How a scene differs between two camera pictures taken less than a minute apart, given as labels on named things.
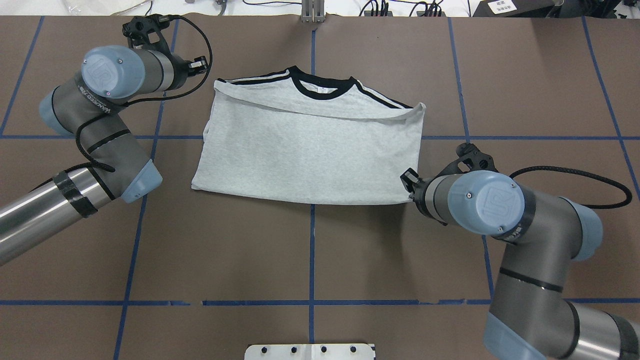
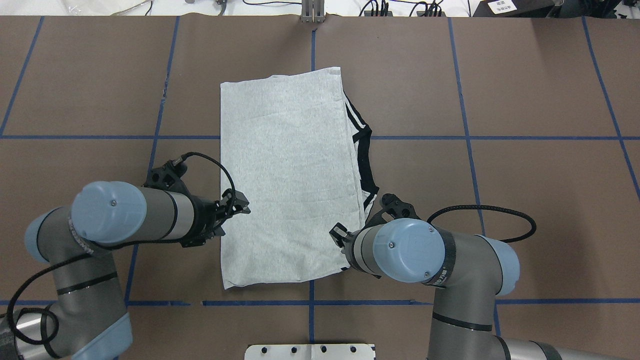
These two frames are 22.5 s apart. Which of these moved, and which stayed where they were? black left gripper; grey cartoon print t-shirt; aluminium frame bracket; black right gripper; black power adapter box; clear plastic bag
Moved: black left gripper; grey cartoon print t-shirt; black right gripper
Stayed: black power adapter box; aluminium frame bracket; clear plastic bag
